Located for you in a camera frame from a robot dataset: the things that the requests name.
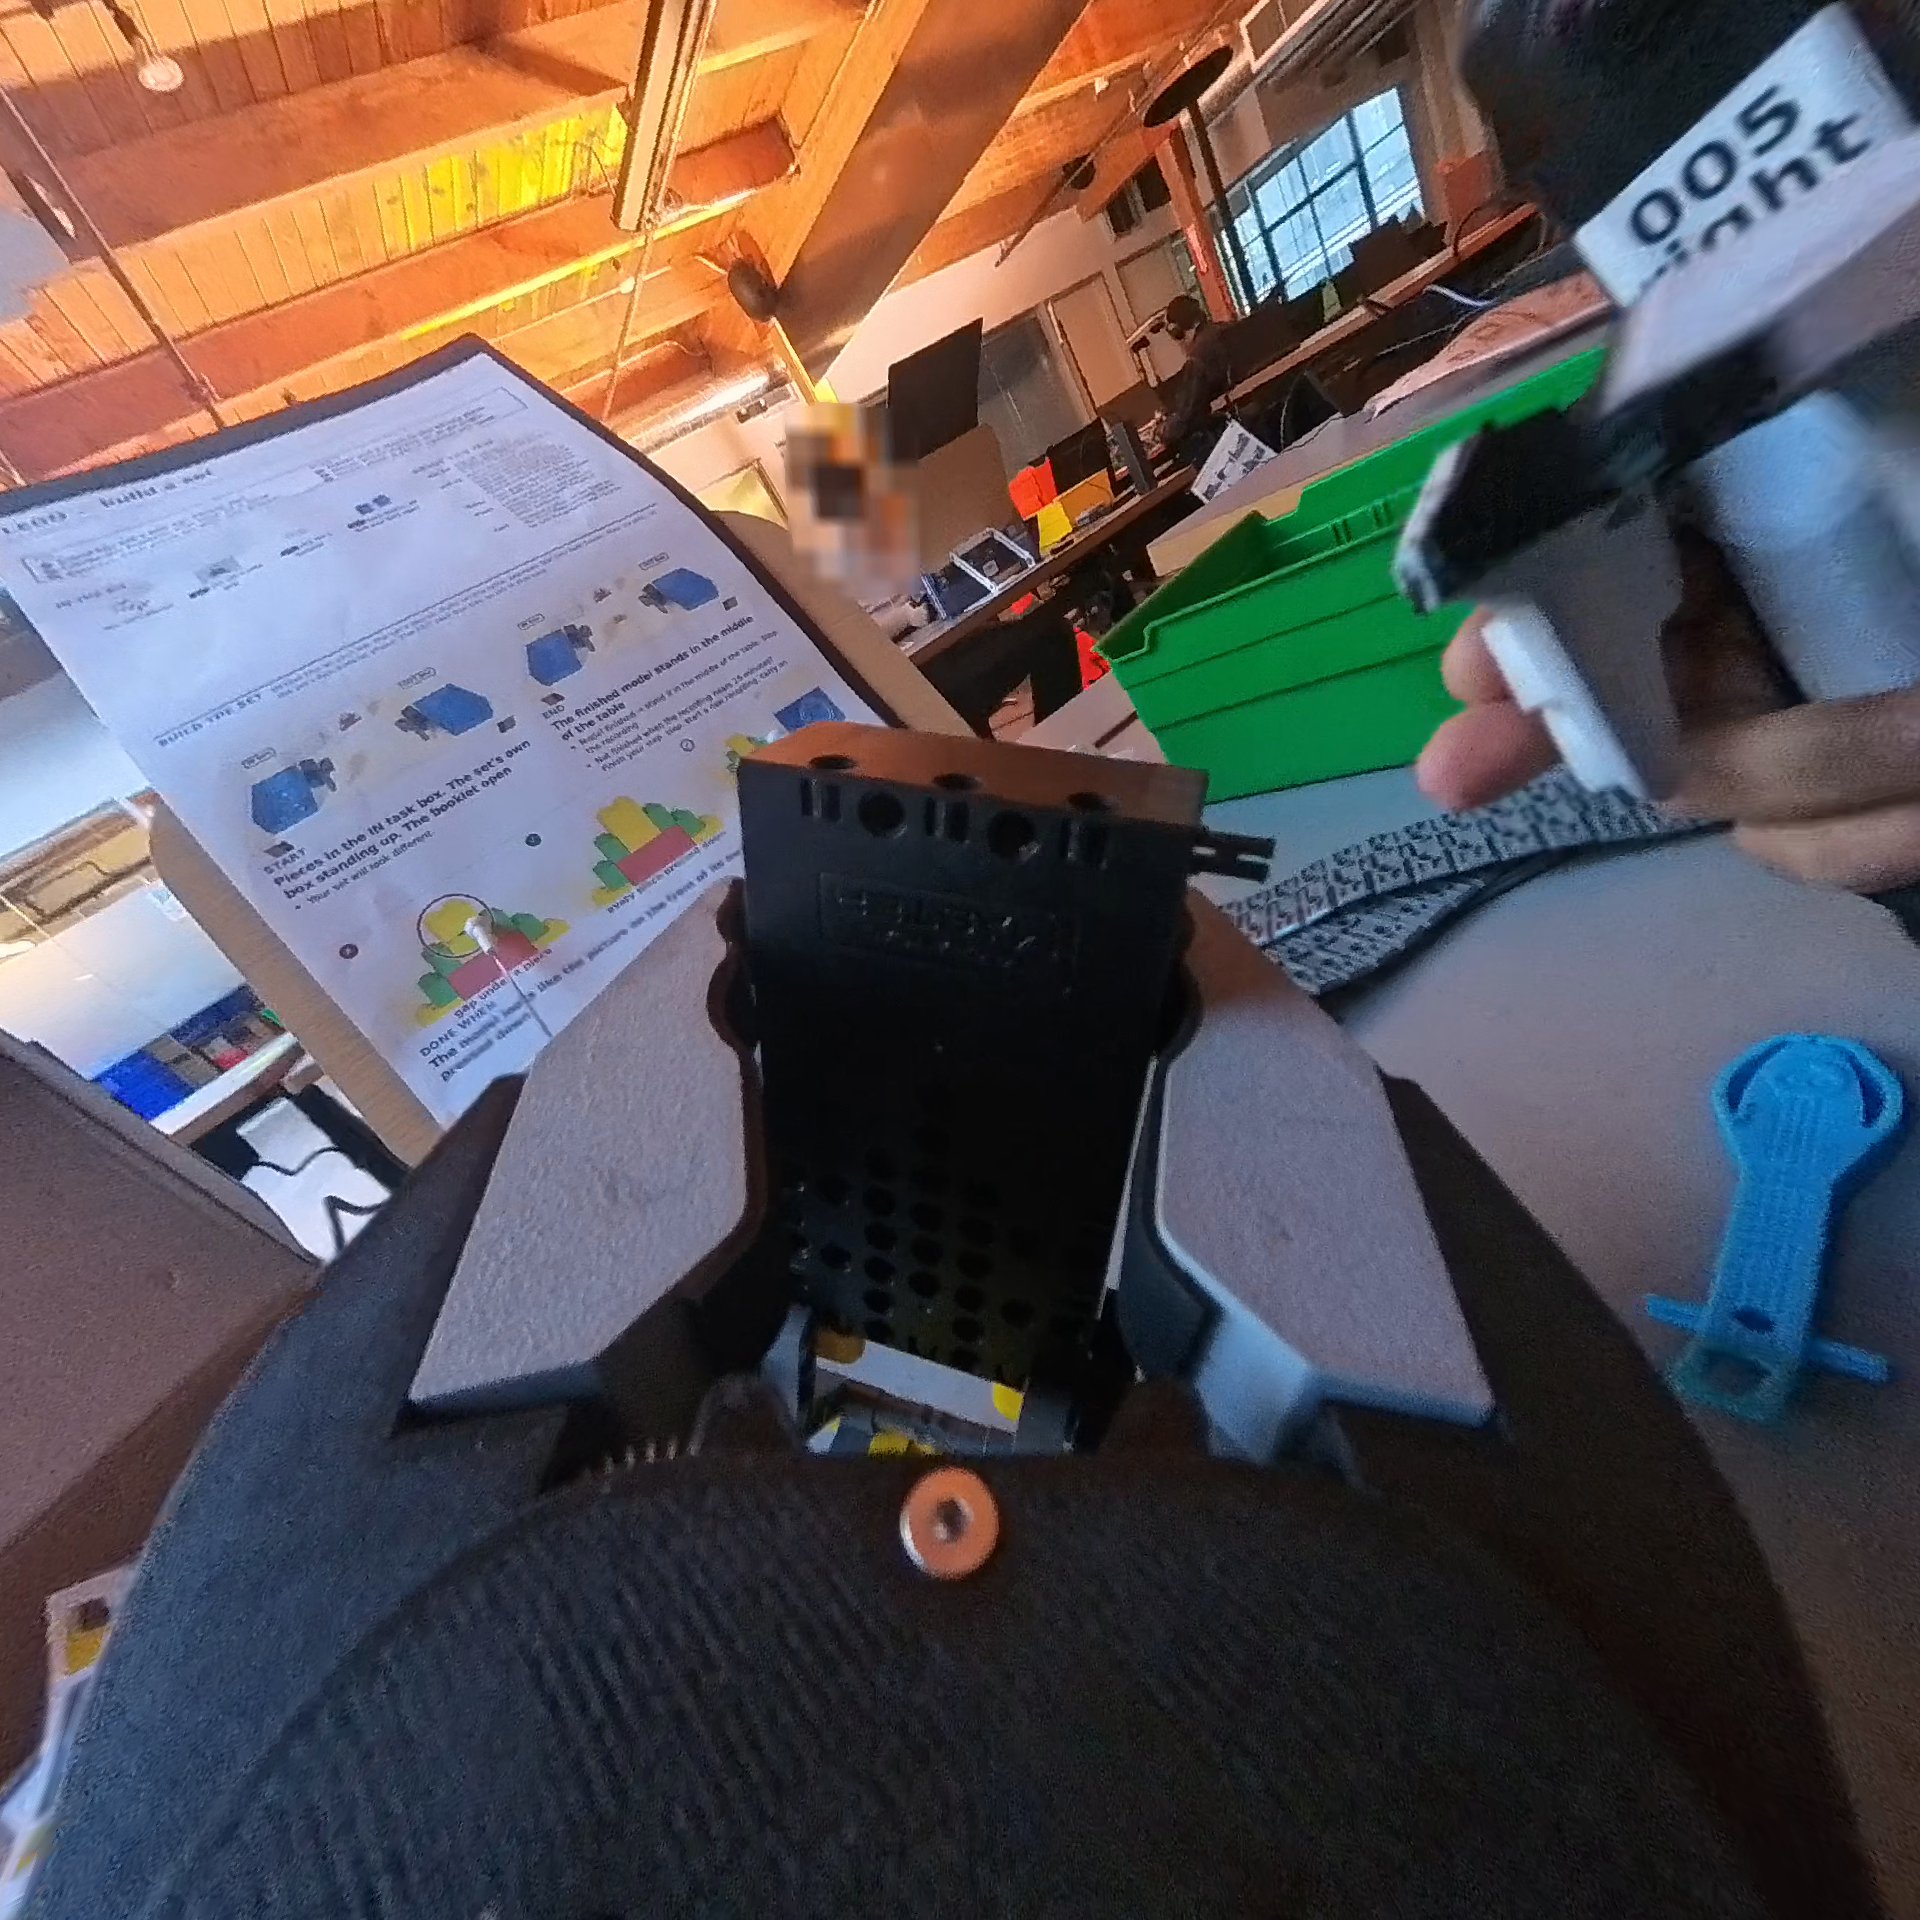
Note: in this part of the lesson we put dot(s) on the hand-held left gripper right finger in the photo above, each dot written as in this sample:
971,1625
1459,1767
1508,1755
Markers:
1305,1185

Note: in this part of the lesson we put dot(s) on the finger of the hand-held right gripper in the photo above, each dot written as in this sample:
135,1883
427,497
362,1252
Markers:
1590,630

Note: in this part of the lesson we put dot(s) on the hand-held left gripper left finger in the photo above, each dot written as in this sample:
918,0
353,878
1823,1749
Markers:
600,1200

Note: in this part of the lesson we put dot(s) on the black perforated brick box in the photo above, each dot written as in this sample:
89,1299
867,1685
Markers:
961,930

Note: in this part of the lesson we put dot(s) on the blue brick separator tool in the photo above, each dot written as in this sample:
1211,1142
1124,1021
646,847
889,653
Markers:
1785,1200

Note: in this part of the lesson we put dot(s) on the grey desk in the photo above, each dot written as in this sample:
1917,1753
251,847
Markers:
1574,1080

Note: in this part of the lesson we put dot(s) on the person's right hand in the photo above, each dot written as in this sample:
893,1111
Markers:
1830,794

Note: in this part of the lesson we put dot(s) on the large paned window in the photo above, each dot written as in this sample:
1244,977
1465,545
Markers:
1321,195

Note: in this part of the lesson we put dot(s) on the black and white printed board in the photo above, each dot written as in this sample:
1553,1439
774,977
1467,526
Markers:
293,1178

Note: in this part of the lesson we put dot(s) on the green plastic bin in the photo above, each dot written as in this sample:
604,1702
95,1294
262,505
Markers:
1274,675

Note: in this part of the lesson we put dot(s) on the blue plastic bin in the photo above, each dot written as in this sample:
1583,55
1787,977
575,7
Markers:
151,1083

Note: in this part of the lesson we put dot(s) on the printed instruction sheet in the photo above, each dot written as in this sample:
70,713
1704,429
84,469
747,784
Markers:
374,675

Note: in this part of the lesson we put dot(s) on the black monitor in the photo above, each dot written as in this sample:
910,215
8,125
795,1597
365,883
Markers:
933,390

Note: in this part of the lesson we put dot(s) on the colourful printed booklet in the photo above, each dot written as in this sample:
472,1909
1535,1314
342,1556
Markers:
83,1680

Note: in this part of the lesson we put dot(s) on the black ceiling speaker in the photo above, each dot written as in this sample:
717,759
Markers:
752,288

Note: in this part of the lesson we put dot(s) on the hanging tube light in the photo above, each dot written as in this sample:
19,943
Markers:
660,121

